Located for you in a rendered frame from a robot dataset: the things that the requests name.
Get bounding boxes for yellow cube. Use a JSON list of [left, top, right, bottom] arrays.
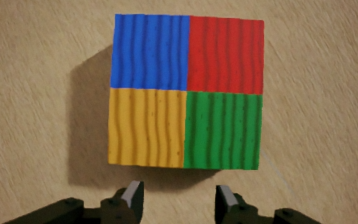
[[108, 88, 187, 168]]

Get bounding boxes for red cube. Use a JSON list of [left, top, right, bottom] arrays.
[[187, 16, 264, 95]]

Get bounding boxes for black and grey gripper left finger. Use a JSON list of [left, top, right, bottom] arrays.
[[3, 181, 144, 224]]

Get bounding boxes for blue cube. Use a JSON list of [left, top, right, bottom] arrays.
[[110, 14, 190, 91]]

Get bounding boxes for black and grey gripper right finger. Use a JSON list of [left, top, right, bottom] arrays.
[[214, 185, 322, 224]]

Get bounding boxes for green cube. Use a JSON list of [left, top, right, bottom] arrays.
[[183, 91, 263, 170]]

